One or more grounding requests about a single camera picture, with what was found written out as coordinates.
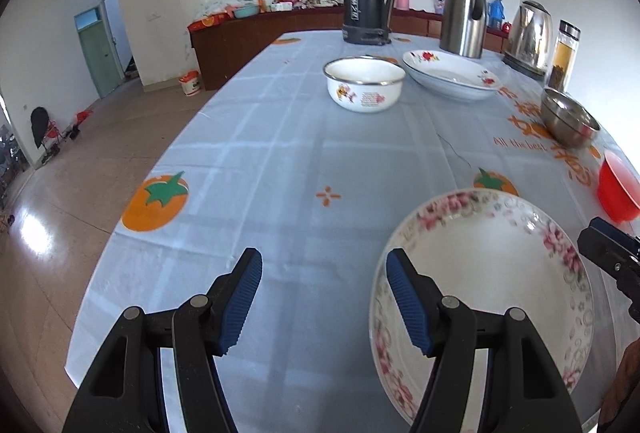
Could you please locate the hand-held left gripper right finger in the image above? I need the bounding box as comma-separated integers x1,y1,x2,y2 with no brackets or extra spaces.
385,248,583,433

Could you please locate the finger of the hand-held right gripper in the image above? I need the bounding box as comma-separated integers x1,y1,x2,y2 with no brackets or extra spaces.
577,216,640,316

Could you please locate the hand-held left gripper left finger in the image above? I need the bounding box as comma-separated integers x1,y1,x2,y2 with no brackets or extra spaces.
61,247,264,433

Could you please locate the red plastic bowl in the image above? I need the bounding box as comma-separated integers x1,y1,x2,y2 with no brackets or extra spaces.
597,149,640,224

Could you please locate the pink-flower white plate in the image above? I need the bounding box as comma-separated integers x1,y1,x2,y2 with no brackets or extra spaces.
369,188,596,424

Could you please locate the steel bowl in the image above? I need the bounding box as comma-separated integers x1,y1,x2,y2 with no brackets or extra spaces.
540,87,602,150

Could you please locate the white enamel bowl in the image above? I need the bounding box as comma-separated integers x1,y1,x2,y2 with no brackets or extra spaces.
322,56,407,115

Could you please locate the red-flower white plate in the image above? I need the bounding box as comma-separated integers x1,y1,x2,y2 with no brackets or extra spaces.
402,49,503,103

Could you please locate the person's right forearm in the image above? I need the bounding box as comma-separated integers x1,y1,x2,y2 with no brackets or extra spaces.
597,338,640,433

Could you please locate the light blue printed tablecloth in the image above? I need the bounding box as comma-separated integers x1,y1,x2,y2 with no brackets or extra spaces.
65,30,640,433

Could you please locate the glass tea bottle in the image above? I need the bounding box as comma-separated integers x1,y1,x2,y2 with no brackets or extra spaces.
545,20,582,94

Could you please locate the white bucket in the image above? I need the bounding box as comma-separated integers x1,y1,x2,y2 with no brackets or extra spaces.
179,70,203,97

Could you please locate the steel electric kettle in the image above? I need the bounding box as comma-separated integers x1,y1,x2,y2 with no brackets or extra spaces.
502,0,553,81

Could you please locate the brown wooden cabinet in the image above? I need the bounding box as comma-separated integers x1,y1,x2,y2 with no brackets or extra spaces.
189,6,511,91

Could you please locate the black stroller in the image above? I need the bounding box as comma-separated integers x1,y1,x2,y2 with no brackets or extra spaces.
30,107,66,164

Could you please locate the steel thermal carafe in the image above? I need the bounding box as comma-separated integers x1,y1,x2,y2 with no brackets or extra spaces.
439,0,488,59

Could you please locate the green door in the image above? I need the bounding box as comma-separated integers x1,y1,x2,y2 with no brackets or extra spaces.
74,6,123,99

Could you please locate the colourful cloth pile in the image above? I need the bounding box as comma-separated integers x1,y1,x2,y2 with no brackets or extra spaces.
272,0,344,12

